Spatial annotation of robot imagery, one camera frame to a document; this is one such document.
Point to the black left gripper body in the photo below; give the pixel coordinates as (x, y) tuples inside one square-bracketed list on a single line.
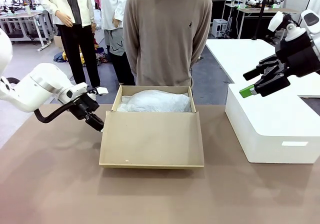
[(83, 106)]

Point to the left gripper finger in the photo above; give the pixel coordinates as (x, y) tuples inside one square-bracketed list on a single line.
[(93, 120), (98, 129)]

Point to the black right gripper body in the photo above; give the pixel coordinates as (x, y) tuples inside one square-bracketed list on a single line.
[(301, 55)]

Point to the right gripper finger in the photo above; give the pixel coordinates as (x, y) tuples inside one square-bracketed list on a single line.
[(273, 81), (265, 65)]

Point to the white tissue paper sheet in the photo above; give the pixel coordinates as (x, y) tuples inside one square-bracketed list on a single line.
[(157, 101)]

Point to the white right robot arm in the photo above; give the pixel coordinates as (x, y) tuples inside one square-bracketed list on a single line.
[(314, 27)]

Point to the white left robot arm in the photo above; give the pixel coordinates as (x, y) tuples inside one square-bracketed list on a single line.
[(40, 86)]

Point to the cardboard shoe box base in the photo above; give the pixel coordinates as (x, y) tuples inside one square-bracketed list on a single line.
[(116, 99)]

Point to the large white plastic box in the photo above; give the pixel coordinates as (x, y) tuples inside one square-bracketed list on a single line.
[(270, 119)]

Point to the small background cardboard box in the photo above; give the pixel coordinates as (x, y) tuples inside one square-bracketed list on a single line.
[(58, 42)]

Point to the white side table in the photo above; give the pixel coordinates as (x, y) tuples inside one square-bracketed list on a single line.
[(240, 56)]

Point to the black vertical pole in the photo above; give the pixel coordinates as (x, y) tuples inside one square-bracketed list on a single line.
[(260, 14)]

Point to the colourful clothes pile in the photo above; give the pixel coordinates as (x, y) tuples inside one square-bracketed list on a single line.
[(101, 56)]

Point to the background table with robots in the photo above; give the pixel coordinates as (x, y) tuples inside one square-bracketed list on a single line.
[(252, 11)]

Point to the white label sticker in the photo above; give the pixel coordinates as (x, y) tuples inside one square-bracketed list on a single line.
[(295, 144)]

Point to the mannequin in white shirt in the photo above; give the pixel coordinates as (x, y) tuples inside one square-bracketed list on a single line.
[(113, 14)]

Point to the mannequin in cream jacket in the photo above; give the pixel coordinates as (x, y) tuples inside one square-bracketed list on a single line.
[(75, 9)]

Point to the person in beige sweater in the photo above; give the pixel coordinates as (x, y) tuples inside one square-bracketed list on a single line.
[(167, 34)]

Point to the background metal work table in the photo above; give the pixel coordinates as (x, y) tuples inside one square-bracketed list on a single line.
[(20, 15)]

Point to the white round camera mount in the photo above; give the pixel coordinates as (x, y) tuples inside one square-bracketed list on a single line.
[(295, 32)]

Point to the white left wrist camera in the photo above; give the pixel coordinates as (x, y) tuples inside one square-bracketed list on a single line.
[(102, 90)]

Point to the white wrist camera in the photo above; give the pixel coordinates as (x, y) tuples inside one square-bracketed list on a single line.
[(275, 21), (102, 90)]

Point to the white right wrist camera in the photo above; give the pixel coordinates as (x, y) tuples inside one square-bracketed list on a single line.
[(275, 21)]

